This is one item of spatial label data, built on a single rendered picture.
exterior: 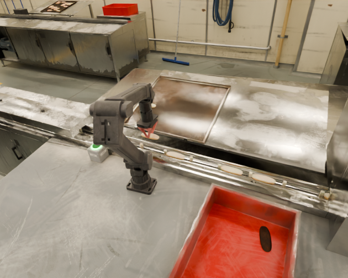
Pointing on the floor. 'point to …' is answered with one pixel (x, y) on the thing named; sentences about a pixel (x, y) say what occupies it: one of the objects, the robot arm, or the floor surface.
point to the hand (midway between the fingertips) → (149, 134)
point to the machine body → (19, 133)
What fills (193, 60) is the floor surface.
